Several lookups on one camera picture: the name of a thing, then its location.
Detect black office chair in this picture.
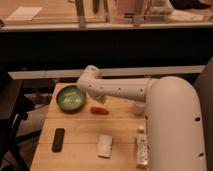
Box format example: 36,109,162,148
0,71,41,171

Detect white plastic bottle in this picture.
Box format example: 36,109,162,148
136,126,149,169

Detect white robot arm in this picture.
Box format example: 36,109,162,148
77,65,207,171

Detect green ceramic bowl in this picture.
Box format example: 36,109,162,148
56,85,86,112

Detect black remote control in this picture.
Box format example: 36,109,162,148
52,128,65,152

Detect white paper sheet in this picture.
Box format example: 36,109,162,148
6,6,42,21

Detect white sponge block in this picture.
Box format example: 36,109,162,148
97,135,113,158

